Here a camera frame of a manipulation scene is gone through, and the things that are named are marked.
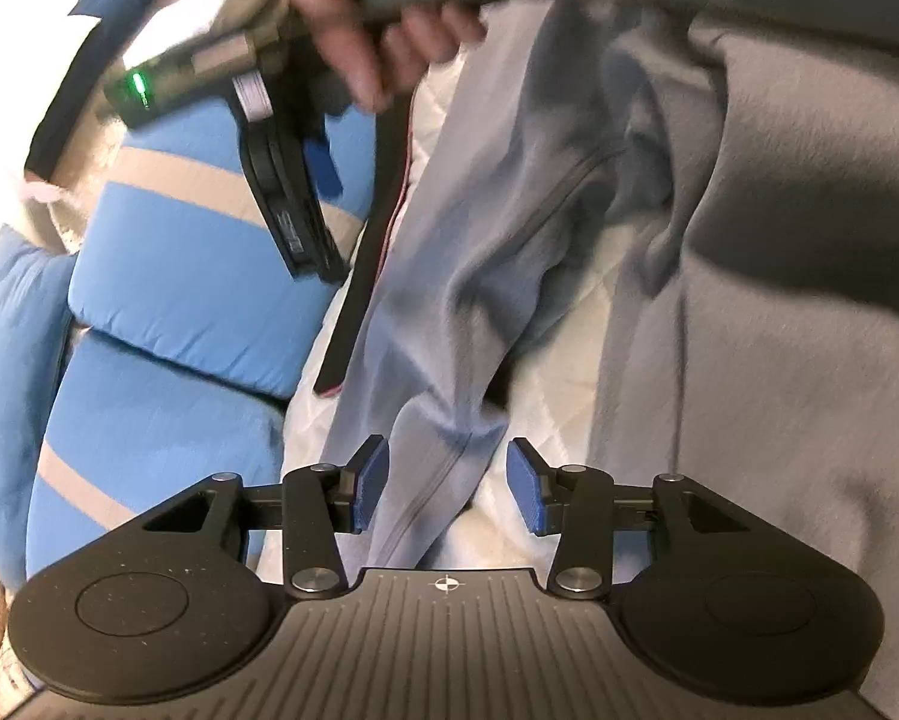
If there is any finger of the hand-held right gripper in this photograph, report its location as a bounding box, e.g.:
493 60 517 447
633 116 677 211
298 114 350 286
232 73 328 280

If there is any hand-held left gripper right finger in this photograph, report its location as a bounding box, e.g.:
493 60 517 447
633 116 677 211
507 437 754 602

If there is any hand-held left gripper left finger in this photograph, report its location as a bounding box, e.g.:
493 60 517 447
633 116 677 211
145 435 388 602

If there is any grey-blue fleece sweatshirt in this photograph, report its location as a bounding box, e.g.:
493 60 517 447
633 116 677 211
329 0 899 616

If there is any navy and white cloth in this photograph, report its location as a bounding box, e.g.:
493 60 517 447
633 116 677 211
25 0 173 175

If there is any cream quilted lace bedspread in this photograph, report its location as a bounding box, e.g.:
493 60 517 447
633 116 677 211
22 15 623 593

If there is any blue pillow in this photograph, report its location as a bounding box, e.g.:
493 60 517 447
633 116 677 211
0 225 77 563

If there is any black strap with pink edge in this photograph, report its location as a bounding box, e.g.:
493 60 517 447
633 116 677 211
313 86 421 397

